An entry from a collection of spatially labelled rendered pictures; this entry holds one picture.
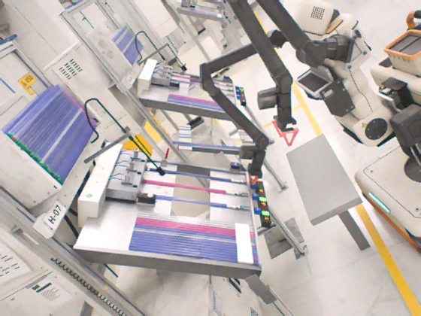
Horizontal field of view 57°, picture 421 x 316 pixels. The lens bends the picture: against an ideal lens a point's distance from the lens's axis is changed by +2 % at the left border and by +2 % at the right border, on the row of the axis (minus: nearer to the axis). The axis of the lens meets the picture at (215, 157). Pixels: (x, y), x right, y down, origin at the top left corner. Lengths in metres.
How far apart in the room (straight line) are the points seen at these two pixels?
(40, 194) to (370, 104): 1.37
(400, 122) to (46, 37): 3.95
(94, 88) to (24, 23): 2.26
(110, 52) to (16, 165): 1.45
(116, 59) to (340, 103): 1.63
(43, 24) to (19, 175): 3.44
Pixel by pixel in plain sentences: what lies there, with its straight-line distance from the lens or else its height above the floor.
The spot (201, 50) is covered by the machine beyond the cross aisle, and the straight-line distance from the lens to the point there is 6.21.
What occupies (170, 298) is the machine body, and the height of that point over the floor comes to 0.62.
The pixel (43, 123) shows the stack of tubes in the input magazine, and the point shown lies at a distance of 1.67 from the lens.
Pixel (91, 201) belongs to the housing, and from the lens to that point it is 1.62.
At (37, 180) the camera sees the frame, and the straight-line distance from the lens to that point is 1.51.
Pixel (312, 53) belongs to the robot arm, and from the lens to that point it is 1.43.
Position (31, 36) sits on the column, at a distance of 4.92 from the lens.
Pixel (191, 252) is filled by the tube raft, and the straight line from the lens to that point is 1.53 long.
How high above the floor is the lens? 1.76
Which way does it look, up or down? 25 degrees down
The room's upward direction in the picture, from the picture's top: 38 degrees counter-clockwise
